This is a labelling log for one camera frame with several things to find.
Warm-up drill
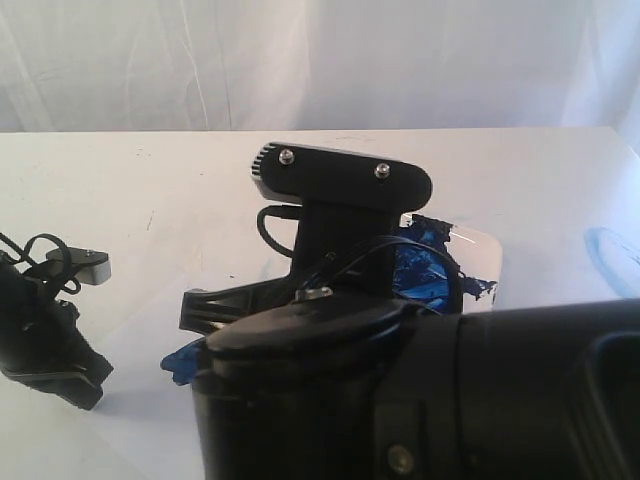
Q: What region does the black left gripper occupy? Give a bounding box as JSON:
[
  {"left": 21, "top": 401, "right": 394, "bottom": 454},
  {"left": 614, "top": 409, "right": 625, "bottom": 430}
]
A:
[{"left": 1, "top": 260, "right": 114, "bottom": 411}]

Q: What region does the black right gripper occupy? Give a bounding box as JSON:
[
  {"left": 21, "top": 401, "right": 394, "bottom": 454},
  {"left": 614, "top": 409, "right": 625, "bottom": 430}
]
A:
[{"left": 179, "top": 277, "right": 459, "bottom": 479}]

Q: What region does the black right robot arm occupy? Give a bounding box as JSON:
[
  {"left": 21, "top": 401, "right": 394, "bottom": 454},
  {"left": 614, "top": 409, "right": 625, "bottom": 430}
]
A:
[{"left": 180, "top": 282, "right": 639, "bottom": 479}]

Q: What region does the white paper sheet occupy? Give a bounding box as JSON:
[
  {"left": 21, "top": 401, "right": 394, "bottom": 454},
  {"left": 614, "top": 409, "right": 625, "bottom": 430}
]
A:
[{"left": 86, "top": 274, "right": 245, "bottom": 479}]

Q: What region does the white square paint plate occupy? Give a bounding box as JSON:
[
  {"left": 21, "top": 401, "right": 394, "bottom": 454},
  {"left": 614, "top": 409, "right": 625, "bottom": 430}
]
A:
[{"left": 394, "top": 213, "right": 503, "bottom": 314}]

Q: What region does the white backdrop curtain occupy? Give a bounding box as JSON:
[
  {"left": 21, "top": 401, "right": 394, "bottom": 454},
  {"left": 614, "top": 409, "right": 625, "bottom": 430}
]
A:
[{"left": 1, "top": 1, "right": 639, "bottom": 147}]

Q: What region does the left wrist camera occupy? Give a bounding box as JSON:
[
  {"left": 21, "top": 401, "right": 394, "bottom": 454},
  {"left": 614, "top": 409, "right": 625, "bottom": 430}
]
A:
[{"left": 45, "top": 247, "right": 111, "bottom": 286}]

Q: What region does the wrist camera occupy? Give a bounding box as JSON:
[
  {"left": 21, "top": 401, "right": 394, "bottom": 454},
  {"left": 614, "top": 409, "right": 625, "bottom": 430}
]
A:
[
  {"left": 250, "top": 142, "right": 433, "bottom": 214},
  {"left": 45, "top": 247, "right": 111, "bottom": 286}
]

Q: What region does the black left camera cable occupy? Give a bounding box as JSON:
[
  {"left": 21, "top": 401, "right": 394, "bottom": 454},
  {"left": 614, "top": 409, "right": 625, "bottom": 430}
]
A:
[{"left": 0, "top": 230, "right": 81, "bottom": 301}]

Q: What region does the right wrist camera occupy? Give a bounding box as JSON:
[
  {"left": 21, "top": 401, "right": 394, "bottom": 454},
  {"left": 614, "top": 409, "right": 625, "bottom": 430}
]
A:
[{"left": 250, "top": 142, "right": 433, "bottom": 214}]

